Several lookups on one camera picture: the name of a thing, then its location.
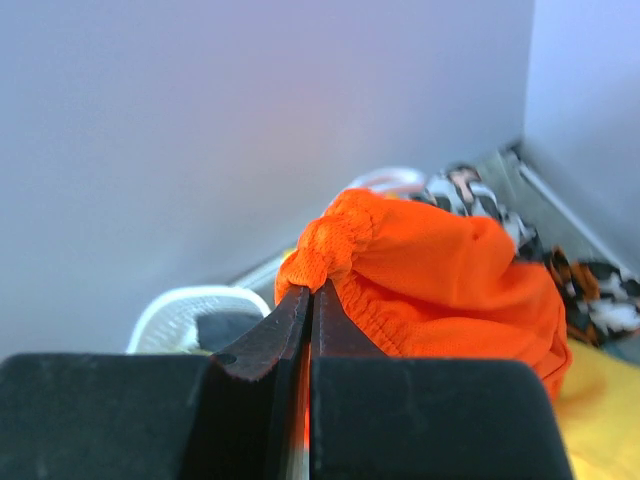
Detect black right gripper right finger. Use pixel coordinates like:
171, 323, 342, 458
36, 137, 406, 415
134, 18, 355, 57
310, 281, 395, 479

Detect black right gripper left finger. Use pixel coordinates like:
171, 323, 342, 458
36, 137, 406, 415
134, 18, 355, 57
212, 287, 311, 479

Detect orange mesh shorts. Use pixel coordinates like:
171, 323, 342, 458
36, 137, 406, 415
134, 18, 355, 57
274, 189, 572, 396

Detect dark navy garment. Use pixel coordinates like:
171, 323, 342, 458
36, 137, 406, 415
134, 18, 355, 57
196, 311, 264, 353

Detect white plastic laundry basket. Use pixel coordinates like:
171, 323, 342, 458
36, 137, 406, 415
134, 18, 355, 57
126, 285, 271, 354

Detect yellow garment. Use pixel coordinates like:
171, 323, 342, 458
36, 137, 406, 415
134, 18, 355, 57
554, 340, 639, 480

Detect black white orange patterned garment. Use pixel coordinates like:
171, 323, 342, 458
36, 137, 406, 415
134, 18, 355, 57
416, 165, 639, 347

